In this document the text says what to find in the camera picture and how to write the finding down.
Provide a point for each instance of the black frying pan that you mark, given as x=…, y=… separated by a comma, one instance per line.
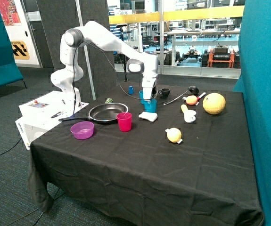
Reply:
x=102, y=114

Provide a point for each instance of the yellow toy lemon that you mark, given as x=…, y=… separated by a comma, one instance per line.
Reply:
x=174, y=135

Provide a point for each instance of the black coffee cup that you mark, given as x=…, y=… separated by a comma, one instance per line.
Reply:
x=164, y=92

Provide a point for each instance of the orange toy fruit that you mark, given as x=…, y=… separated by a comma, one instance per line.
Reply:
x=190, y=100

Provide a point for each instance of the small blue bottle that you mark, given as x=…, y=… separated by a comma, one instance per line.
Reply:
x=130, y=90

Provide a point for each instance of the white yellow measuring scoop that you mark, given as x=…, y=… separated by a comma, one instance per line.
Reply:
x=189, y=115

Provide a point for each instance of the black ladle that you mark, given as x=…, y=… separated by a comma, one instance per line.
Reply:
x=192, y=89

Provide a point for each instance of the teal partition wall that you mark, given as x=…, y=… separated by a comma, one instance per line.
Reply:
x=255, y=84

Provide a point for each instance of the small green object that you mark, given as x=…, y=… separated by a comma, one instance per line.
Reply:
x=109, y=100

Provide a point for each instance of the large yellow ball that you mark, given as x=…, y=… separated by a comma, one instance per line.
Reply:
x=214, y=103

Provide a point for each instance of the red plastic cup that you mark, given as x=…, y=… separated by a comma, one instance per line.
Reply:
x=124, y=121

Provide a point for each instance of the red white marker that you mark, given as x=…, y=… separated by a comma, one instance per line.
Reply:
x=201, y=96

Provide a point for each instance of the white cloth-like toy bone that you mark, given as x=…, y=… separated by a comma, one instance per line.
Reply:
x=151, y=117

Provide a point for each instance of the black tablecloth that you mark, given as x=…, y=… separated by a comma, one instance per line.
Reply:
x=206, y=180

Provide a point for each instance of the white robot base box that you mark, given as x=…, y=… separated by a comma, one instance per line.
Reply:
x=43, y=113

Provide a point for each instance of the purple plastic bowl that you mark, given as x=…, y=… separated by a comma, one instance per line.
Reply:
x=82, y=130

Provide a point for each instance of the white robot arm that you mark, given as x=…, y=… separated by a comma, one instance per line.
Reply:
x=100, y=41

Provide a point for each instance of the blue plastic cup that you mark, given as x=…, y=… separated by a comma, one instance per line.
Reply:
x=150, y=106
x=141, y=97

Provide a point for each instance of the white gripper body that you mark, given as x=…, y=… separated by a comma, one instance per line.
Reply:
x=147, y=89

